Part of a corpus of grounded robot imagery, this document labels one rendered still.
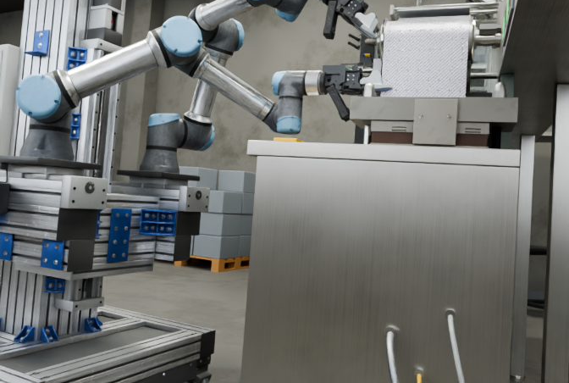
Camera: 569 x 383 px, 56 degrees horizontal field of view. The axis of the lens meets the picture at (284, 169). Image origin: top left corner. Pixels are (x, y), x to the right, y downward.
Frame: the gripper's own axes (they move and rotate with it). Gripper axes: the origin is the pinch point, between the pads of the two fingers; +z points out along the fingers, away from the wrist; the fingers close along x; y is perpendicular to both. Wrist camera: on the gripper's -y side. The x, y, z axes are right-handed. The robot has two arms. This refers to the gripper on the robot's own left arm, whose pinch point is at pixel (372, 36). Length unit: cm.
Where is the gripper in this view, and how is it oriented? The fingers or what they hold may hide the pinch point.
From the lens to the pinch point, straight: 170.3
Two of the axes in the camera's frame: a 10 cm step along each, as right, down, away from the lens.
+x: 3.2, 0.8, 9.4
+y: 6.6, -7.3, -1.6
